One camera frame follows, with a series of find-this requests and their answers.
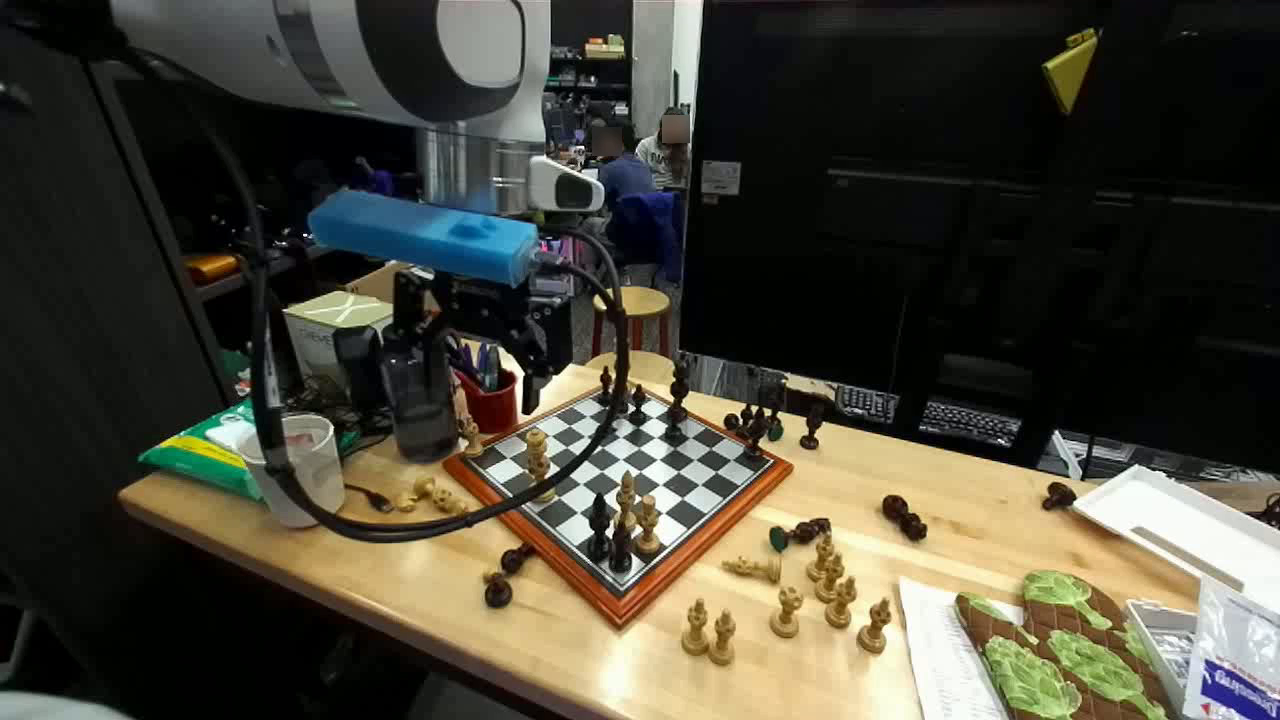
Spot white papers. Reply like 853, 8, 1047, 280
1071, 459, 1280, 606

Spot red pen cup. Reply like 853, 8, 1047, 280
455, 363, 524, 436

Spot white paper sheet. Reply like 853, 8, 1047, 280
893, 574, 1017, 720

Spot dark grey jar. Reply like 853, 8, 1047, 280
380, 353, 462, 463

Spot white paper cup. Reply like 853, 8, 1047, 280
238, 413, 352, 534

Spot blue white wipes box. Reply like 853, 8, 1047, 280
1181, 575, 1280, 720

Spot round wooden stool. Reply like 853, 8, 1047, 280
589, 280, 676, 358

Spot yellow triangular flag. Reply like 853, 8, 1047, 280
1040, 26, 1102, 117

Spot large black panel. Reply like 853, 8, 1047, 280
676, 0, 1280, 474

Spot green wet wipes pack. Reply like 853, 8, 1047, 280
136, 396, 272, 506

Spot black chess piece green base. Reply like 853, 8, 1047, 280
764, 511, 837, 557

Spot clear plastic container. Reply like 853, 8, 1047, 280
1125, 598, 1202, 696

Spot person in blue sweater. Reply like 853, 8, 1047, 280
592, 117, 655, 204

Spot person in grey top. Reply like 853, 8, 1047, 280
637, 106, 696, 191

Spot white Chemex filter box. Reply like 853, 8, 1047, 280
280, 288, 396, 413

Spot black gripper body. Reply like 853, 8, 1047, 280
432, 273, 580, 383

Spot chessboard with red-brown frame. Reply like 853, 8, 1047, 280
439, 378, 794, 631

